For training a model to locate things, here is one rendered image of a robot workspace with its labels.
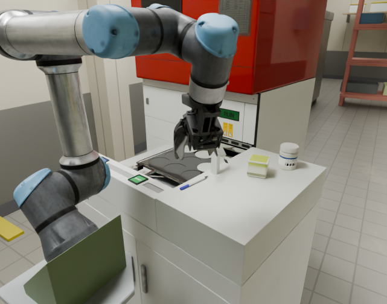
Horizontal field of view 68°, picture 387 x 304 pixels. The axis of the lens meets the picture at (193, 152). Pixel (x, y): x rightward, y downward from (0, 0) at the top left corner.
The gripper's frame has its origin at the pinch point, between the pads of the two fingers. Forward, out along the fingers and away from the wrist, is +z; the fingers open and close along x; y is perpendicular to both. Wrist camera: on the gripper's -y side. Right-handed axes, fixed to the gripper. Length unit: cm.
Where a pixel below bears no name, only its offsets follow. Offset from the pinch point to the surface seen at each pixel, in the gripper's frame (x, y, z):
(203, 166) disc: 17, -31, 47
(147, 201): -11.3, -6.4, 31.1
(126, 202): -18.5, -13.5, 41.2
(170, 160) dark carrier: 4, -41, 52
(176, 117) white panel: 14, -77, 56
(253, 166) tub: 29.0, -11.6, 25.0
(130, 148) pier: -10, -180, 193
